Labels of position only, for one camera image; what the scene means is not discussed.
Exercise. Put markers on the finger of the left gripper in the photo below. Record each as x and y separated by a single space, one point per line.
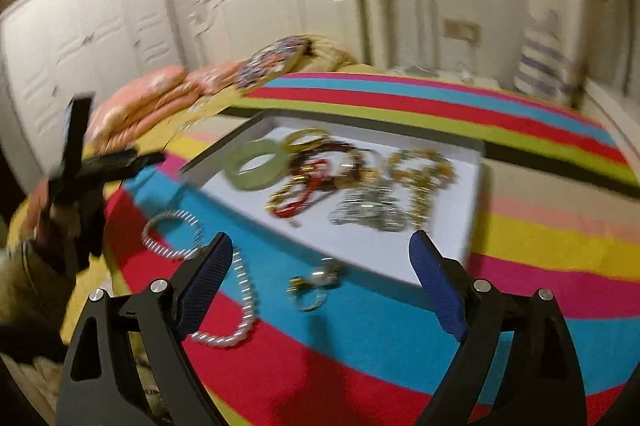
76 124
116 166

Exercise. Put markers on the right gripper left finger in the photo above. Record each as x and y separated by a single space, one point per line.
100 383

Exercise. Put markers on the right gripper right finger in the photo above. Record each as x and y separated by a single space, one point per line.
516 363

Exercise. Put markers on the green jade bangle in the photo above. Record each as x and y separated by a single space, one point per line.
256 165

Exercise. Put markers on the gold safety pin brooch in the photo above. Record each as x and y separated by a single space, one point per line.
424 172

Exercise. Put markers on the grey shallow cardboard tray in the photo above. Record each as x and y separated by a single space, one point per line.
367 227

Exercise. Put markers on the silver rhinestone jewelry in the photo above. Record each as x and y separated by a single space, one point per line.
373 206

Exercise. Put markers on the left hand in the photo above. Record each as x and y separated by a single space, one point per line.
45 225

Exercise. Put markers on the pink folded quilt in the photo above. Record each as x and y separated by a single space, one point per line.
140 105

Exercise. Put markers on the white wardrobe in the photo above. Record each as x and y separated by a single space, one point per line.
55 49

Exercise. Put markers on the colourful striped blanket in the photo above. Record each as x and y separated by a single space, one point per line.
543 198

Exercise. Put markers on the embroidered round cushion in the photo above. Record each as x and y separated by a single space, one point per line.
271 62

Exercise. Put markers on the gold and silver rings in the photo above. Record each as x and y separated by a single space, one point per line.
315 283

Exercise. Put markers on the tan crumpled blanket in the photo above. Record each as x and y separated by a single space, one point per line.
325 55

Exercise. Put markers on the white wooden headboard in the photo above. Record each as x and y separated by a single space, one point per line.
224 30

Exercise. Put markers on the white bedside table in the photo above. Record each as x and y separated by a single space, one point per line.
463 76

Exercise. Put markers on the striped ship print curtain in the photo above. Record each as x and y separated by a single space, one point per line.
553 56

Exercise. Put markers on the wall power socket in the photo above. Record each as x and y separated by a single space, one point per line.
462 30

